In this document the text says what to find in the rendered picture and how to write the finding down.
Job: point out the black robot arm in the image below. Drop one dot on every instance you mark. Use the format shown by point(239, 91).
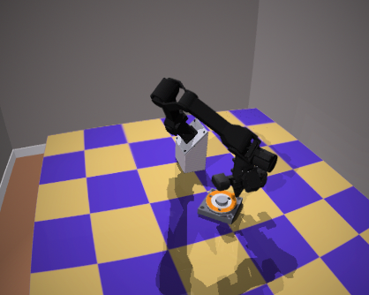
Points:
point(234, 137)

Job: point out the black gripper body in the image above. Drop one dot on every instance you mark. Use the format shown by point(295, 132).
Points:
point(222, 182)

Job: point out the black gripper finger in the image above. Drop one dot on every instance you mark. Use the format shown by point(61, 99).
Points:
point(241, 188)
point(236, 190)

